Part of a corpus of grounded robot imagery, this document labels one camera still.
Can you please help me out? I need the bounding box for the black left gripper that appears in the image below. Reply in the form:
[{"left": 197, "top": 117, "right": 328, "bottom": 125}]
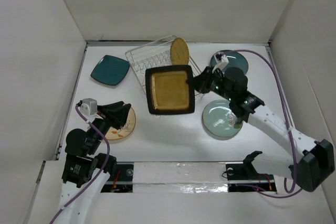
[{"left": 87, "top": 100, "right": 130, "bottom": 153}]

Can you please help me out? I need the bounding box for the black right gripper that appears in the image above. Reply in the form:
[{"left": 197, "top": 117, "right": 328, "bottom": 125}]
[{"left": 185, "top": 66, "right": 235, "bottom": 102}]

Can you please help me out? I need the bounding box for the round woven bamboo plate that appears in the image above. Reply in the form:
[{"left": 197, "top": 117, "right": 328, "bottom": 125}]
[{"left": 170, "top": 37, "right": 190, "bottom": 65}]

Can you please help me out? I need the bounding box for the black and amber square plate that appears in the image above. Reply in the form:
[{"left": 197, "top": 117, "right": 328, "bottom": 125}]
[{"left": 145, "top": 65, "right": 195, "bottom": 115}]

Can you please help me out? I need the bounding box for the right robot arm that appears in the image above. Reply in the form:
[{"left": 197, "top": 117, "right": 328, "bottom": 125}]
[{"left": 187, "top": 67, "right": 335, "bottom": 192}]

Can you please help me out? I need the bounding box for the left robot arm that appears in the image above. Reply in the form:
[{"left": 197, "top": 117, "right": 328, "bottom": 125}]
[{"left": 50, "top": 98, "right": 131, "bottom": 223}]

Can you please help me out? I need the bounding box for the beige round leaf plate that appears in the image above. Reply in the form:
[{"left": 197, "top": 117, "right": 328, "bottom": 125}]
[{"left": 106, "top": 107, "right": 137, "bottom": 141}]

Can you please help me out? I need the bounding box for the dark teal round plate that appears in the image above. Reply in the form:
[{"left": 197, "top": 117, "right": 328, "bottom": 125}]
[{"left": 210, "top": 50, "right": 249, "bottom": 74}]

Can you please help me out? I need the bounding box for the light green flower plate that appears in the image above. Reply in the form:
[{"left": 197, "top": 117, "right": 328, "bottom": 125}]
[{"left": 202, "top": 100, "right": 243, "bottom": 137}]

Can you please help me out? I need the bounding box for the teal square plate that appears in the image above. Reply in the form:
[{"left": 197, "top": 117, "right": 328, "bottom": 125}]
[{"left": 90, "top": 55, "right": 130, "bottom": 86}]

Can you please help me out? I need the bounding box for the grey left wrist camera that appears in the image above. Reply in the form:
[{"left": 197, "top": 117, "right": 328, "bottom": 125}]
[{"left": 79, "top": 98, "right": 98, "bottom": 117}]

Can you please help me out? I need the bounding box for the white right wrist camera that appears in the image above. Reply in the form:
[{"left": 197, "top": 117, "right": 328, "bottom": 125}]
[{"left": 212, "top": 52, "right": 229, "bottom": 73}]

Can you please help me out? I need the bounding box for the wire dish rack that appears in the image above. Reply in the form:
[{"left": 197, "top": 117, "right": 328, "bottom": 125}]
[{"left": 124, "top": 34, "right": 208, "bottom": 101}]

